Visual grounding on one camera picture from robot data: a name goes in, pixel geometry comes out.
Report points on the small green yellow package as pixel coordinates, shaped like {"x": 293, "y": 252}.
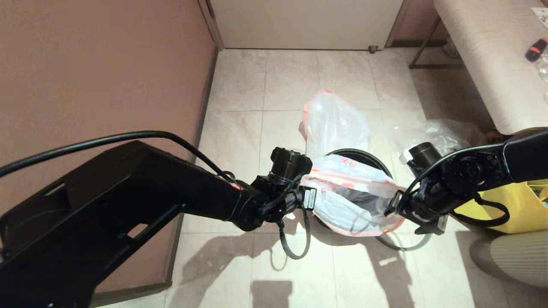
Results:
{"x": 493, "y": 137}

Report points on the white printed paper sheet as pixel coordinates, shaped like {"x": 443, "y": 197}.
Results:
{"x": 540, "y": 16}

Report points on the black round trash bin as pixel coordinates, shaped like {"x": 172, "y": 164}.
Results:
{"x": 368, "y": 158}

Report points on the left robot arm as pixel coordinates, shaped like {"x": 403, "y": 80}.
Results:
{"x": 128, "y": 201}

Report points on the beige ribbed round stool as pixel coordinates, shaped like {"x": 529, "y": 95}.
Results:
{"x": 513, "y": 256}

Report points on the wood-grain table top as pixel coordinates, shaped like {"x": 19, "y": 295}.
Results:
{"x": 483, "y": 55}

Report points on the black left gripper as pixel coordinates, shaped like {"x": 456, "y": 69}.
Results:
{"x": 291, "y": 164}

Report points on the dark metal table leg frame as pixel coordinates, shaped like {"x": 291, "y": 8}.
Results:
{"x": 421, "y": 49}

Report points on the yellow fabric tote bag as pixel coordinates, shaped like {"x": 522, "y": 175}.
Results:
{"x": 513, "y": 214}

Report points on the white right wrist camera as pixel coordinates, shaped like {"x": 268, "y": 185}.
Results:
{"x": 406, "y": 155}

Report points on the white translucent plastic bag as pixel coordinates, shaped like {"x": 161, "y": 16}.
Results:
{"x": 338, "y": 124}

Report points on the new red-printed plastic bag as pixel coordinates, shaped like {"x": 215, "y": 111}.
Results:
{"x": 342, "y": 201}

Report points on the clear drinking glass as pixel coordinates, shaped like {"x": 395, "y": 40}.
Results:
{"x": 546, "y": 98}
{"x": 544, "y": 72}

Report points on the small metal door stop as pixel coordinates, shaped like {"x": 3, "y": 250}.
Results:
{"x": 372, "y": 49}

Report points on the crumpled clear plastic bag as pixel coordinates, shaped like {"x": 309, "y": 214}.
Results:
{"x": 445, "y": 130}

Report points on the white door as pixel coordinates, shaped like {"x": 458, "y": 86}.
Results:
{"x": 306, "y": 23}

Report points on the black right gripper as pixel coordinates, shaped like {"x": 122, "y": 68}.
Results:
{"x": 424, "y": 157}

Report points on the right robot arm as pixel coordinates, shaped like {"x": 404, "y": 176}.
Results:
{"x": 471, "y": 171}

